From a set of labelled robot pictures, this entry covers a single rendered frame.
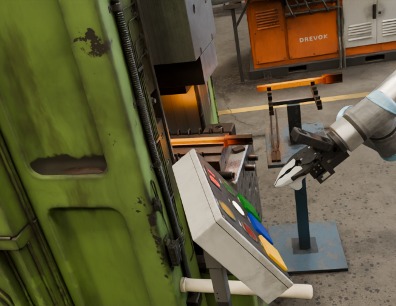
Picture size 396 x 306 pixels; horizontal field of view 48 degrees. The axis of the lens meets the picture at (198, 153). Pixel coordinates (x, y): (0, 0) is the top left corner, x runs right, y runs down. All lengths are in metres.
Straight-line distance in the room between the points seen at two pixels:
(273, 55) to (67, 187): 4.04
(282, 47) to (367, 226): 2.88
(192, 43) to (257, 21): 3.75
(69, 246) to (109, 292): 0.25
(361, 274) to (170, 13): 1.70
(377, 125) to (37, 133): 0.99
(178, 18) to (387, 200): 2.04
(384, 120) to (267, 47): 4.00
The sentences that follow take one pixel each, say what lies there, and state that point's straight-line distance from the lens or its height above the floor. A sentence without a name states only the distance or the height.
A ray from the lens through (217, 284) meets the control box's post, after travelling 1.26.
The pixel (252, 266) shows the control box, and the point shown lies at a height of 1.05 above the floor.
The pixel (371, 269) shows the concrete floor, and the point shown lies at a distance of 2.54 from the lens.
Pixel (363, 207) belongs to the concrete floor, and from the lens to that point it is 2.96.
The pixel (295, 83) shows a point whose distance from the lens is 2.25.
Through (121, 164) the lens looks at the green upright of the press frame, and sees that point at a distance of 1.31.
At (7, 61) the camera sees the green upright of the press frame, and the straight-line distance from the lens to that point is 1.42.
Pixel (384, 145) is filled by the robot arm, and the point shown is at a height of 1.11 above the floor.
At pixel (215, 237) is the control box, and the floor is 1.16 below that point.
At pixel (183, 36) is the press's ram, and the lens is 1.37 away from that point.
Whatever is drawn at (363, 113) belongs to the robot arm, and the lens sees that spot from 1.24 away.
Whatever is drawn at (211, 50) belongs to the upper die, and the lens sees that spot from 1.56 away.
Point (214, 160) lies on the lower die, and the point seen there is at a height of 0.98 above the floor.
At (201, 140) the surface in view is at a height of 1.01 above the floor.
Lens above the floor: 1.75
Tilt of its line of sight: 28 degrees down
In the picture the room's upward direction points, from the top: 11 degrees counter-clockwise
